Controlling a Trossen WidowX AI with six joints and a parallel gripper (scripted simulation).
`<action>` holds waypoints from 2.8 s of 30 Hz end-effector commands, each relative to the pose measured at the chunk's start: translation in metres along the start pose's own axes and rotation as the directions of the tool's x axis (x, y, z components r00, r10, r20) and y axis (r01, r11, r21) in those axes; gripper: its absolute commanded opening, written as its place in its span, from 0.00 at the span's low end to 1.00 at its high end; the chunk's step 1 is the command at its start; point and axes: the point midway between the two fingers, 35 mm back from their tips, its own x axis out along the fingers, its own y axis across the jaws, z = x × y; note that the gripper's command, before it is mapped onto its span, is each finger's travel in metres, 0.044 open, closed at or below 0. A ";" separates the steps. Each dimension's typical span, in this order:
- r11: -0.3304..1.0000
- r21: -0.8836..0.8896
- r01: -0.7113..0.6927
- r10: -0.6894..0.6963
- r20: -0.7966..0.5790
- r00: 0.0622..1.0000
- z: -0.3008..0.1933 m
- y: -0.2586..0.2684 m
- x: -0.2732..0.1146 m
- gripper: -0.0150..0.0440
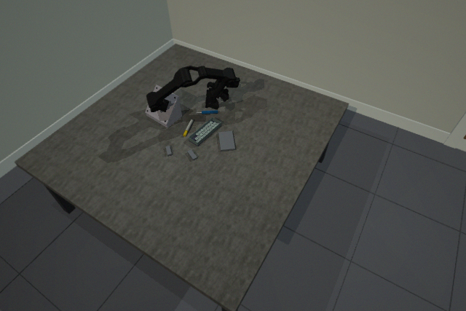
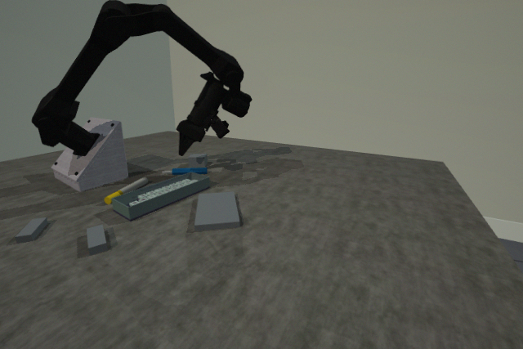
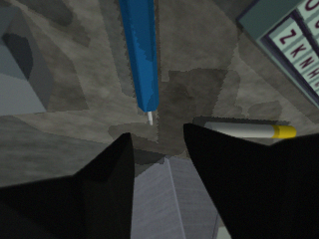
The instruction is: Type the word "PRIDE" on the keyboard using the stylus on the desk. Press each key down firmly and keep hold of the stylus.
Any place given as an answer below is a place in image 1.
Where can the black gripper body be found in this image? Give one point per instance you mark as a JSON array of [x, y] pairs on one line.
[[213, 92]]

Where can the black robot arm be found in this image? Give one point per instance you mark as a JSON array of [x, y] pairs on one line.
[[182, 78]]

